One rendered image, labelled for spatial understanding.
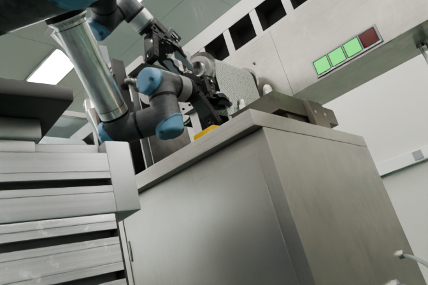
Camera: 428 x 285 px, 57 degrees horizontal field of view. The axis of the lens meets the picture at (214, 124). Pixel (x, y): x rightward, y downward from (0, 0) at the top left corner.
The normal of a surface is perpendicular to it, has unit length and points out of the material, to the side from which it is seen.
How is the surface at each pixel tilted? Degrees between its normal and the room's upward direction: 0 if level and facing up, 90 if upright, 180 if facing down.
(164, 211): 90
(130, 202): 90
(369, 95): 90
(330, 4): 90
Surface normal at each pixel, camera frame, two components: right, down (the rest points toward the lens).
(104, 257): 0.62, -0.44
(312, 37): -0.65, -0.11
